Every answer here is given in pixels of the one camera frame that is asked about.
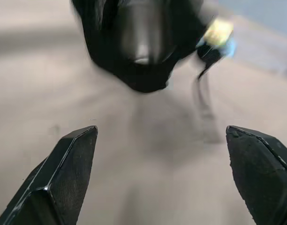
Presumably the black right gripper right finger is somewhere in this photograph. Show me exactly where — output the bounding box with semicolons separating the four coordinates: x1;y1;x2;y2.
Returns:
225;125;287;225

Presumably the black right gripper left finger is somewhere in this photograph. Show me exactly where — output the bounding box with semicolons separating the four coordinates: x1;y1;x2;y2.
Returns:
0;125;98;225

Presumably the black drawstring pouch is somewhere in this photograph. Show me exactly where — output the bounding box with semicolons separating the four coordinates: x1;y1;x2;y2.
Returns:
70;0;228;122

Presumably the yellow sponge cloth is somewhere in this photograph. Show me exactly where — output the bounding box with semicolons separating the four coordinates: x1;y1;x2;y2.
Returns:
203;18;234;45

